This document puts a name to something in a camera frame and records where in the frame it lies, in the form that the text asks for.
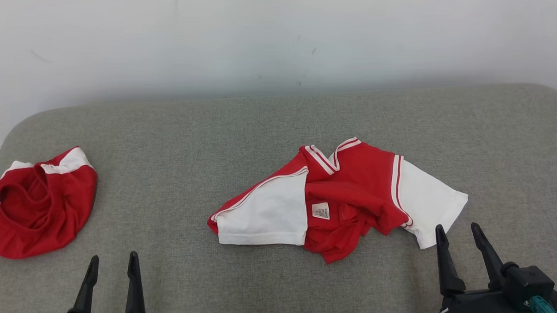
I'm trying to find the teal cable connector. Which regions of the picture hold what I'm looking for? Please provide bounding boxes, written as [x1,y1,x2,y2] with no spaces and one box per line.
[529,295,557,313]

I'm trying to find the red shorts with white trim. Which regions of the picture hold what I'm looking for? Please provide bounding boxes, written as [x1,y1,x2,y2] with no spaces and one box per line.
[0,145,100,260]

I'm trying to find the red Bulls 23 jersey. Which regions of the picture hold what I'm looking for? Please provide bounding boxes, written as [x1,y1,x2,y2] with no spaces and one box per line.
[205,133,470,268]

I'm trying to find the grey fabric sofa seat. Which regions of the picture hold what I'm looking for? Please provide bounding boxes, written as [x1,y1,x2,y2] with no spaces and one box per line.
[0,82,557,313]

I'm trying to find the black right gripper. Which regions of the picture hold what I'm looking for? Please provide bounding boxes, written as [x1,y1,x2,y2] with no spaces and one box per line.
[434,220,530,313]

